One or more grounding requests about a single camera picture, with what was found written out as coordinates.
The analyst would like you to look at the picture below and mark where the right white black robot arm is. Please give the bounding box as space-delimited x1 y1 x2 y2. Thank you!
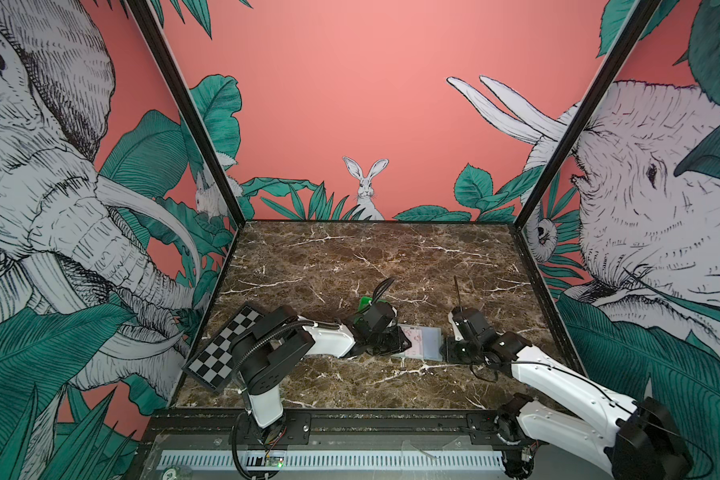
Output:
444 307 694 479

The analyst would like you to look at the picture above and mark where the green plastic card tray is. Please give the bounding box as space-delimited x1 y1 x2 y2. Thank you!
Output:
358 296 372 310

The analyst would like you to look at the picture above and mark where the black frame post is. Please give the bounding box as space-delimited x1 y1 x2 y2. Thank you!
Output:
126 0 246 230
513 0 661 230

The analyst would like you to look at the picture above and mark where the white perforated cable duct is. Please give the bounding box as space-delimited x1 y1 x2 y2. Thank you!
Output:
156 450 504 472

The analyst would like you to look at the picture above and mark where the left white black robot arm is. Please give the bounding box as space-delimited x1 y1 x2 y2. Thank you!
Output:
227 301 412 431

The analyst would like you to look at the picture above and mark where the black white checkerboard plate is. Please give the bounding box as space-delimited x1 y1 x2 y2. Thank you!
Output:
182 302 267 394

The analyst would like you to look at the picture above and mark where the left black frame post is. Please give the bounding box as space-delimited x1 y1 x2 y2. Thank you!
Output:
126 0 246 230

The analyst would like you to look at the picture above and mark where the right black frame post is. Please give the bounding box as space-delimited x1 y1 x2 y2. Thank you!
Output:
513 0 661 230

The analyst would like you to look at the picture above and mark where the black front mounting rail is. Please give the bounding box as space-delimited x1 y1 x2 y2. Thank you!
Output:
142 408 506 448

